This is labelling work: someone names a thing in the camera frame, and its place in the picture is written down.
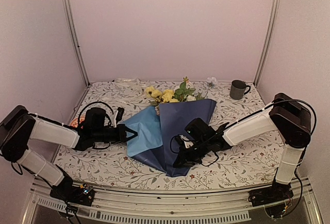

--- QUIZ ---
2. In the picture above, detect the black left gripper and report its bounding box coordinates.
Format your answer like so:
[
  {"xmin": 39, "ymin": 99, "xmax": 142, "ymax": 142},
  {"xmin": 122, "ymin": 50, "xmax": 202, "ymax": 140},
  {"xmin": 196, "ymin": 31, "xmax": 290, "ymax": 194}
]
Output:
[{"xmin": 93, "ymin": 124, "xmax": 138, "ymax": 145}]

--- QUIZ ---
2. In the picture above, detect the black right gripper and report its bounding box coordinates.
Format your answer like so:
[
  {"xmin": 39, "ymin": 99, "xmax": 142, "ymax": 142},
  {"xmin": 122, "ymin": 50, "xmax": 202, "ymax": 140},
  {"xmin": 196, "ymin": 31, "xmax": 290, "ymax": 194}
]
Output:
[{"xmin": 173, "ymin": 139, "xmax": 210, "ymax": 168}]

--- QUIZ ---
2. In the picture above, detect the blue wrapping paper sheet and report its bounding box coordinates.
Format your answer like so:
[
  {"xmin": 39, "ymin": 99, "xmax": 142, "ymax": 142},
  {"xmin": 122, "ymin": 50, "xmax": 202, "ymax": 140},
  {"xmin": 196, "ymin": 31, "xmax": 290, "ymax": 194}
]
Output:
[{"xmin": 123, "ymin": 99, "xmax": 217, "ymax": 177}]

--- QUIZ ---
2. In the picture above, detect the yellow fake flower stem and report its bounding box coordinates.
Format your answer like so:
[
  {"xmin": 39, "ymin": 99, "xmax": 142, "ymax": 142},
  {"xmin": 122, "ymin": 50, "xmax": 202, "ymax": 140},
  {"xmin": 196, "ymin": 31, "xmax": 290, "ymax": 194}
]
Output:
[{"xmin": 144, "ymin": 86, "xmax": 179, "ymax": 106}]

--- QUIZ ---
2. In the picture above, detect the pale blue fake flower stem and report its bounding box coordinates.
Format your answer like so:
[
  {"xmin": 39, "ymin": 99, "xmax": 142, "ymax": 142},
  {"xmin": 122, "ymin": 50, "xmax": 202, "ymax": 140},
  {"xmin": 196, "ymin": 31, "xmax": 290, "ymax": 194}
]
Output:
[{"xmin": 203, "ymin": 77, "xmax": 217, "ymax": 99}]

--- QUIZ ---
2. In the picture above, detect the pink bud leafy stem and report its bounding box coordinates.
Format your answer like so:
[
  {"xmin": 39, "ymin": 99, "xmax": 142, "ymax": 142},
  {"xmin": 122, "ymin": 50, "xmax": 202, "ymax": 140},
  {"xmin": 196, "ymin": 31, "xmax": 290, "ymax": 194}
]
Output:
[{"xmin": 155, "ymin": 106, "xmax": 160, "ymax": 116}]

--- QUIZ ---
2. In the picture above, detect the white fake flower stem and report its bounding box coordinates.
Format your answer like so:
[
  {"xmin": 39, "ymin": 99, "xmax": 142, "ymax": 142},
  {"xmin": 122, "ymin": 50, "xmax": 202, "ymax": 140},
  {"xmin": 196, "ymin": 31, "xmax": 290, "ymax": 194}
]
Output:
[{"xmin": 173, "ymin": 76, "xmax": 205, "ymax": 102}]

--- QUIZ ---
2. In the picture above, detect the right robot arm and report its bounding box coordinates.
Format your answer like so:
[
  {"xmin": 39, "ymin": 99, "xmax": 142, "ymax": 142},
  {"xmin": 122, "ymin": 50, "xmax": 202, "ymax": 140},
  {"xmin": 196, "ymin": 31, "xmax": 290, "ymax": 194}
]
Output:
[{"xmin": 173, "ymin": 93, "xmax": 317, "ymax": 203}]

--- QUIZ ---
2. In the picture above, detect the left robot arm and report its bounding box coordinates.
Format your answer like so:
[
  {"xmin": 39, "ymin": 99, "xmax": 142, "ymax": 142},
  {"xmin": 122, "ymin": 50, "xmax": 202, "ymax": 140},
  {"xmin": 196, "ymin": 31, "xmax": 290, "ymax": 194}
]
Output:
[{"xmin": 1, "ymin": 105, "xmax": 138, "ymax": 200}]

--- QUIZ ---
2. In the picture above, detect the clear plastic wrap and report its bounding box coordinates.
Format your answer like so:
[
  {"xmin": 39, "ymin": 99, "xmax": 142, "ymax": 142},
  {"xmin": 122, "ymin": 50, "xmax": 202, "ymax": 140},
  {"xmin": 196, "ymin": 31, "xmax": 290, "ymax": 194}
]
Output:
[{"xmin": 114, "ymin": 78, "xmax": 140, "ymax": 85}]

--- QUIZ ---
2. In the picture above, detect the red patterned small dish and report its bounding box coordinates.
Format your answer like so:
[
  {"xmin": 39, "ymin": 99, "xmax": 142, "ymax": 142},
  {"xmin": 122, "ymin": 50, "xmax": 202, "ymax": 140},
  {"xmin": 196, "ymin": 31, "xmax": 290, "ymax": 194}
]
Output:
[{"xmin": 70, "ymin": 116, "xmax": 85, "ymax": 129}]

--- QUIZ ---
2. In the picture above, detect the floral patterned tablecloth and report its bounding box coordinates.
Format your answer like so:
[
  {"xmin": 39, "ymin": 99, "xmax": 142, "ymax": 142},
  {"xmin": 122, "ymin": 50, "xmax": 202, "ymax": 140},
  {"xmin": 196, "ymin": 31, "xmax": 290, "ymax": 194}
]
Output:
[{"xmin": 53, "ymin": 80, "xmax": 294, "ymax": 191}]

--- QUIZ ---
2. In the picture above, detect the dark grey metal mug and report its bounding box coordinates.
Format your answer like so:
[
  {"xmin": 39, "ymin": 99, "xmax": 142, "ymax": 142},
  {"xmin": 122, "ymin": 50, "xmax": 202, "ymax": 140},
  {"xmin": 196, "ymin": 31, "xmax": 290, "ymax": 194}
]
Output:
[{"xmin": 229, "ymin": 79, "xmax": 251, "ymax": 100}]

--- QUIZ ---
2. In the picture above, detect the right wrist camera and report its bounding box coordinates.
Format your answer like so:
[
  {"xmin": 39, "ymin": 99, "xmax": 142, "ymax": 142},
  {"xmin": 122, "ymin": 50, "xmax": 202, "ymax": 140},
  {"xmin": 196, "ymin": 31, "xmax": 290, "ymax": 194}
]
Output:
[{"xmin": 175, "ymin": 135, "xmax": 194, "ymax": 149}]

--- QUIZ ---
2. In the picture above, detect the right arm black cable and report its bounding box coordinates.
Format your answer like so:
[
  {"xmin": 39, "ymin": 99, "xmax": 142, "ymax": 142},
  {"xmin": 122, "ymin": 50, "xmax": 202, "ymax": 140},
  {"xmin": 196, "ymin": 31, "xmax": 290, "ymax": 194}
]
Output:
[{"xmin": 170, "ymin": 136, "xmax": 220, "ymax": 168}]

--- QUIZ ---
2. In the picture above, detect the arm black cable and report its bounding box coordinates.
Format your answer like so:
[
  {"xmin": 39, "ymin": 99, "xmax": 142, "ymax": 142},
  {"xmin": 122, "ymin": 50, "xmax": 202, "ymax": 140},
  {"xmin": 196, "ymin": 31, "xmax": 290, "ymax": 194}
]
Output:
[
  {"xmin": 170, "ymin": 136, "xmax": 220, "ymax": 168},
  {"xmin": 77, "ymin": 101, "xmax": 116, "ymax": 126}
]

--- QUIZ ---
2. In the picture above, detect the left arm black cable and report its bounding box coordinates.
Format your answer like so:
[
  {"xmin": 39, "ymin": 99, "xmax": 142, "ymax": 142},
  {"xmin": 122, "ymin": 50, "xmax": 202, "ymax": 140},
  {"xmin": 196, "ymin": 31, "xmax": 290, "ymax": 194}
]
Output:
[{"xmin": 77, "ymin": 101, "xmax": 116, "ymax": 126}]

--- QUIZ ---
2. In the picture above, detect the front aluminium rail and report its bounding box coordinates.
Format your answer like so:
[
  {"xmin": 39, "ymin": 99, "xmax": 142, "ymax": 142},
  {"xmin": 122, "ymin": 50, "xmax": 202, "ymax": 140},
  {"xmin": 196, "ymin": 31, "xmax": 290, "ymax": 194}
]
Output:
[{"xmin": 22, "ymin": 178, "xmax": 325, "ymax": 223}]

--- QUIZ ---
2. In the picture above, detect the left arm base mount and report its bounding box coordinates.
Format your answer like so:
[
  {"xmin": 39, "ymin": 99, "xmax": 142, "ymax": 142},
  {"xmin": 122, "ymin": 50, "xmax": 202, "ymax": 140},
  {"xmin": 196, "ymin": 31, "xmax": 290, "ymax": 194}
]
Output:
[{"xmin": 50, "ymin": 185, "xmax": 95, "ymax": 206}]

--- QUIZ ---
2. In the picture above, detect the left aluminium frame post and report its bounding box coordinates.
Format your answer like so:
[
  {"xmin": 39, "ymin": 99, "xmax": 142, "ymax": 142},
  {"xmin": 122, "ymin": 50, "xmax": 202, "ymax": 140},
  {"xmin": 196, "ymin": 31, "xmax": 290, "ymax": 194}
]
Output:
[{"xmin": 62, "ymin": 0, "xmax": 90, "ymax": 87}]

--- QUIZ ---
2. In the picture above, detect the aluminium frame post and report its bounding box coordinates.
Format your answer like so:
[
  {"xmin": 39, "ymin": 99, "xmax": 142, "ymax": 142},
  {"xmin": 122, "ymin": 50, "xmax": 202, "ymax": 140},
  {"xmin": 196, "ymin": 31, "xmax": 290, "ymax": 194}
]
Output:
[
  {"xmin": 253, "ymin": 0, "xmax": 281, "ymax": 88},
  {"xmin": 62, "ymin": 0, "xmax": 90, "ymax": 87}
]

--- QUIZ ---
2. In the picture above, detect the right aluminium frame post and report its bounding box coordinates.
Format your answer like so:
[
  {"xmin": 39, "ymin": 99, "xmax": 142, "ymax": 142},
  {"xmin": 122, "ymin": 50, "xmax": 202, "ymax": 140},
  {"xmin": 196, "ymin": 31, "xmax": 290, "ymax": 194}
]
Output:
[{"xmin": 253, "ymin": 0, "xmax": 281, "ymax": 88}]

